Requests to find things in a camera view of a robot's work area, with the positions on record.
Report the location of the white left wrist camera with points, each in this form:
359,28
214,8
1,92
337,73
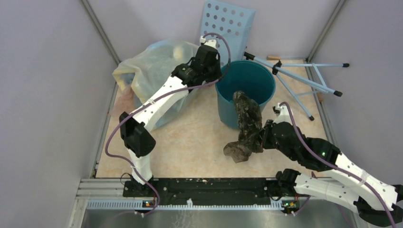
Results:
208,42

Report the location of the small wooden block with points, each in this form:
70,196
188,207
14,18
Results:
272,58

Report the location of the light blue folding stand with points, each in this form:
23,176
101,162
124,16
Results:
276,67

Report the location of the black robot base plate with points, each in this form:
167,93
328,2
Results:
211,191

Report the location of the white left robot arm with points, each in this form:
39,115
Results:
136,127

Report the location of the light blue perforated panel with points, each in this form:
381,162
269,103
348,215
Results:
232,22

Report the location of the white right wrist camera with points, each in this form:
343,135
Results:
282,114

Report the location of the dark grey trash bag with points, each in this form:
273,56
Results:
250,126

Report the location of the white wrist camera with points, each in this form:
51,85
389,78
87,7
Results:
282,114
208,42

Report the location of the translucent white plastic bag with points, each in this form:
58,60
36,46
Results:
145,73

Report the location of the white toothed cable rail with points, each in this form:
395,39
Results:
139,205

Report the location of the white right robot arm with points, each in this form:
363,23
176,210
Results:
373,200

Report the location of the teal plastic trash bin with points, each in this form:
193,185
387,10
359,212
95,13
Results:
254,79

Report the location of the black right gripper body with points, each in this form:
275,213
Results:
268,142

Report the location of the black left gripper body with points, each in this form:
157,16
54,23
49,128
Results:
212,73

